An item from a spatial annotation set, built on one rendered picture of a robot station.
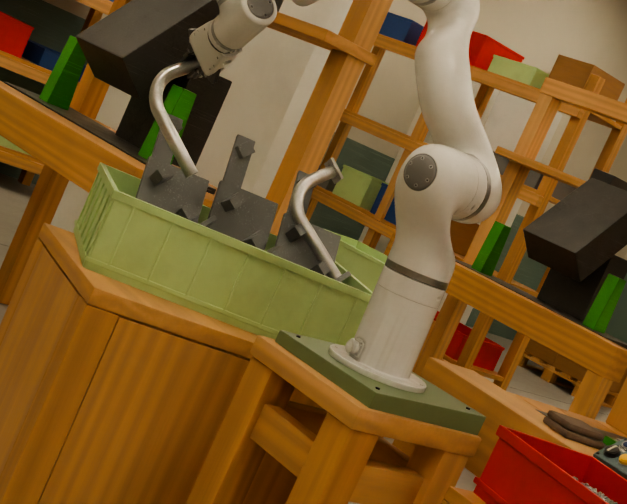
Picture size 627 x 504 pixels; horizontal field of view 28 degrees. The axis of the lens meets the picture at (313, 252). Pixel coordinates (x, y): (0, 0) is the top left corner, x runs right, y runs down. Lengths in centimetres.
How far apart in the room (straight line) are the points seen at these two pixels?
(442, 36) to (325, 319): 70
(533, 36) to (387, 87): 182
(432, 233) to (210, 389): 63
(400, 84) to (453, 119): 897
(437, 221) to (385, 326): 21
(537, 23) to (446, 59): 1004
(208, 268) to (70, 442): 45
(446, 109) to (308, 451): 65
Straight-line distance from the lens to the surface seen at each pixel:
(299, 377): 220
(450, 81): 227
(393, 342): 222
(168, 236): 256
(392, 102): 1123
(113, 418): 252
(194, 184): 286
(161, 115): 276
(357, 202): 874
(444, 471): 229
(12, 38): 844
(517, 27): 1212
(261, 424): 228
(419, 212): 218
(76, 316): 246
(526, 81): 810
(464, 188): 218
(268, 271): 262
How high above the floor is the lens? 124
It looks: 5 degrees down
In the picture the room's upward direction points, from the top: 24 degrees clockwise
